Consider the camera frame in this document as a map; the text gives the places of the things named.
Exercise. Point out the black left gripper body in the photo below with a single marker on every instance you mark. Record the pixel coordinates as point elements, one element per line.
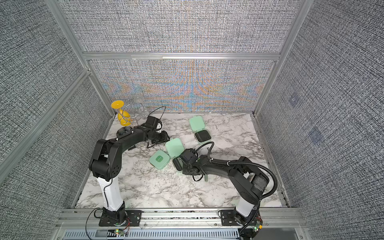
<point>159,138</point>

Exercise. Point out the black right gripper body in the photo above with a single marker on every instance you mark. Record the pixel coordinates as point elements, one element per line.
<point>186,170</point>

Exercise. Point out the green nail kit case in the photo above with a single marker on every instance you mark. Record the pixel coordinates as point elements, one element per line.
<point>175,148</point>
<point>159,159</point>
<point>198,127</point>

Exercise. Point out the green nail kit case front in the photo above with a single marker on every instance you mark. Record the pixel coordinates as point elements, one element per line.
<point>159,159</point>

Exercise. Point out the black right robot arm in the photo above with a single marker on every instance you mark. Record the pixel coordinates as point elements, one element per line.
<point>254,182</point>

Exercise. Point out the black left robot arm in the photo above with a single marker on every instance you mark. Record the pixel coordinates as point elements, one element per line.
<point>106,164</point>

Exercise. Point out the clear glass cup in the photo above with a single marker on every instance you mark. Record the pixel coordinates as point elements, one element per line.
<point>142,111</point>

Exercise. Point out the chrome cup holder stand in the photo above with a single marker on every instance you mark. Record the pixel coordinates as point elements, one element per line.
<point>131,108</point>

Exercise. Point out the yellow plastic cup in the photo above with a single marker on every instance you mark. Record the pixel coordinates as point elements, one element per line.
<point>124,118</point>

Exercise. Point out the black white patterned bowl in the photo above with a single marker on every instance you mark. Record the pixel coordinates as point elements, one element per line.
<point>123,131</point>

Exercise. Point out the yellow cup on stand top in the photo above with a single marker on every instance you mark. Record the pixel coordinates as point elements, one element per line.
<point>117,104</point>

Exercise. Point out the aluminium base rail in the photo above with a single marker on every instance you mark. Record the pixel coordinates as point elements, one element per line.
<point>182,224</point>

